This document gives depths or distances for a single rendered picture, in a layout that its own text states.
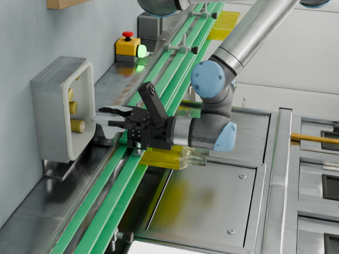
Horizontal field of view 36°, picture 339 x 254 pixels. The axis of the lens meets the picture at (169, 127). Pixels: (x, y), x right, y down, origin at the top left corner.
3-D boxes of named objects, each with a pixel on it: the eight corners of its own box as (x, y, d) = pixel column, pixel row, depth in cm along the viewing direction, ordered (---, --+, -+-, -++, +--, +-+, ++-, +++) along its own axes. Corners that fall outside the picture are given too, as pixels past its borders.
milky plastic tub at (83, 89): (40, 160, 132) (72, 165, 130) (31, 80, 121) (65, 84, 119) (67, 128, 147) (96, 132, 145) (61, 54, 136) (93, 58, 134)
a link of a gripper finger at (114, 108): (99, 125, 138) (128, 133, 135) (98, 105, 135) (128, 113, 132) (105, 120, 141) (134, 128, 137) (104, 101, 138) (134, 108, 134)
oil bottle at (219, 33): (194, 38, 259) (250, 44, 253) (194, 27, 256) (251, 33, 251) (196, 34, 264) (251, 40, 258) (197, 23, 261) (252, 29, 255)
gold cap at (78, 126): (82, 118, 140) (67, 116, 141) (78, 130, 139) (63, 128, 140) (86, 123, 144) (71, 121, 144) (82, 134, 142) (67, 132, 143)
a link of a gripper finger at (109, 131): (89, 140, 131) (125, 141, 131) (88, 120, 128) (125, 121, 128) (91, 134, 133) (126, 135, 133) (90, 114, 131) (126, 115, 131)
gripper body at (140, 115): (124, 147, 132) (170, 154, 129) (123, 118, 127) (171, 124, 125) (132, 133, 138) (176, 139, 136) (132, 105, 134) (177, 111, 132)
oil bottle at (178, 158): (119, 162, 158) (187, 172, 154) (119, 146, 155) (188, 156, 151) (125, 152, 163) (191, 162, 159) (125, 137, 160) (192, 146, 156)
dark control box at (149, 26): (137, 36, 204) (157, 38, 203) (136, 16, 200) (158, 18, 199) (143, 29, 211) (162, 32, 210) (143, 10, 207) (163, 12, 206)
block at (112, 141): (90, 144, 149) (113, 148, 148) (88, 116, 145) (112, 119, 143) (95, 139, 152) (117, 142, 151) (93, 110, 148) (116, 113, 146)
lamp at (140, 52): (135, 59, 180) (144, 60, 179) (135, 47, 178) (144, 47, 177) (139, 54, 184) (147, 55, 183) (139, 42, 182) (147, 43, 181)
